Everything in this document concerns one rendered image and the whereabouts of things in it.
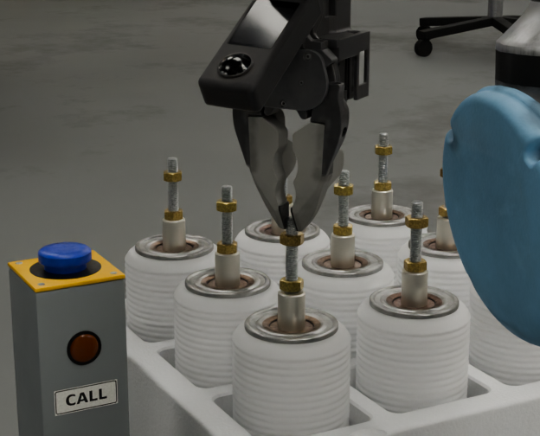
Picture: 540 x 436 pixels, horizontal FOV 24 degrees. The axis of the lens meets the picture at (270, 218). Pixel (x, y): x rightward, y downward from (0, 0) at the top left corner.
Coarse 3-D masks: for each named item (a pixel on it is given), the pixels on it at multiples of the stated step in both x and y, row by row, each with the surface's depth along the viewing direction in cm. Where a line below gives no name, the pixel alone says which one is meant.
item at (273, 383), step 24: (240, 336) 100; (336, 336) 100; (240, 360) 100; (264, 360) 98; (288, 360) 97; (312, 360) 97; (336, 360) 99; (240, 384) 100; (264, 384) 98; (288, 384) 98; (312, 384) 98; (336, 384) 99; (240, 408) 101; (264, 408) 99; (288, 408) 98; (312, 408) 99; (336, 408) 100; (264, 432) 99; (288, 432) 99; (312, 432) 99
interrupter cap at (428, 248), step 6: (426, 234) 125; (432, 234) 125; (408, 240) 123; (426, 240) 123; (432, 240) 123; (408, 246) 122; (426, 246) 121; (432, 246) 122; (426, 252) 119; (432, 252) 119; (438, 252) 119; (444, 252) 119; (450, 252) 119; (456, 252) 119; (444, 258) 118; (450, 258) 118; (456, 258) 118
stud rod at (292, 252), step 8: (288, 216) 99; (288, 224) 99; (288, 232) 99; (296, 232) 99; (288, 248) 99; (296, 248) 99; (288, 256) 99; (296, 256) 99; (288, 264) 99; (296, 264) 100; (288, 272) 100; (296, 272) 100; (288, 280) 100
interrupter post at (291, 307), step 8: (280, 296) 100; (288, 296) 100; (296, 296) 100; (304, 296) 100; (280, 304) 100; (288, 304) 100; (296, 304) 100; (304, 304) 100; (280, 312) 100; (288, 312) 100; (296, 312) 100; (304, 312) 101; (280, 320) 100; (288, 320) 100; (296, 320) 100; (304, 320) 101; (280, 328) 101; (288, 328) 100; (296, 328) 100; (304, 328) 101
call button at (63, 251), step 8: (48, 248) 95; (56, 248) 95; (64, 248) 95; (72, 248) 95; (80, 248) 95; (88, 248) 95; (40, 256) 94; (48, 256) 94; (56, 256) 93; (64, 256) 93; (72, 256) 94; (80, 256) 94; (88, 256) 95; (48, 264) 94; (56, 264) 93; (64, 264) 93; (72, 264) 94; (80, 264) 94; (56, 272) 94; (64, 272) 94; (72, 272) 94
